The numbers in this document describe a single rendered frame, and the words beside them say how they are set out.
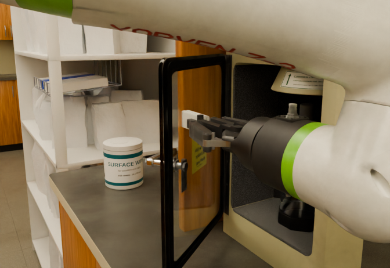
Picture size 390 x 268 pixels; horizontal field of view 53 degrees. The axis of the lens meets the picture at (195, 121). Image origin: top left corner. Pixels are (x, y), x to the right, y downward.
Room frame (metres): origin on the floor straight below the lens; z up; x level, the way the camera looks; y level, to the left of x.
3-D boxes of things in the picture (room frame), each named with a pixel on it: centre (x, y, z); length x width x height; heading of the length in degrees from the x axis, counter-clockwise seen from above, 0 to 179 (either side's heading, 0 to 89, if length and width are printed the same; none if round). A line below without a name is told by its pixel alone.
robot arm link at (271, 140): (0.46, -0.12, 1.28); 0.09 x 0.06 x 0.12; 121
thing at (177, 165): (0.65, 0.02, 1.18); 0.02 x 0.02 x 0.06; 67
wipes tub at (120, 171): (1.26, 0.24, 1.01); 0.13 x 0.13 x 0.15
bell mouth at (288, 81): (0.81, -0.25, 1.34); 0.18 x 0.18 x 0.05
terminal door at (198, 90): (0.76, -0.01, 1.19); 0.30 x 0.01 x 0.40; 157
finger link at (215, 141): (0.51, -0.04, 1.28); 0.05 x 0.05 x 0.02; 32
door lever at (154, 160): (0.70, 0.05, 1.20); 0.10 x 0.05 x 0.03; 157
